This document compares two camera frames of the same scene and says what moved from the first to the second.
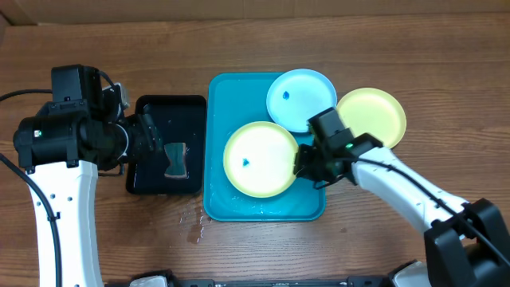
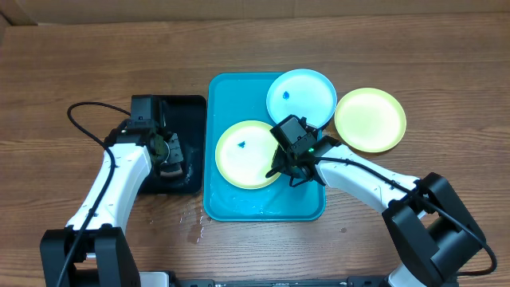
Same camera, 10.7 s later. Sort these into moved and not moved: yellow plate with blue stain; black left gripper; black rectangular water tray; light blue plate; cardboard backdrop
Moved: black left gripper
Not moved: black rectangular water tray; cardboard backdrop; yellow plate with blue stain; light blue plate
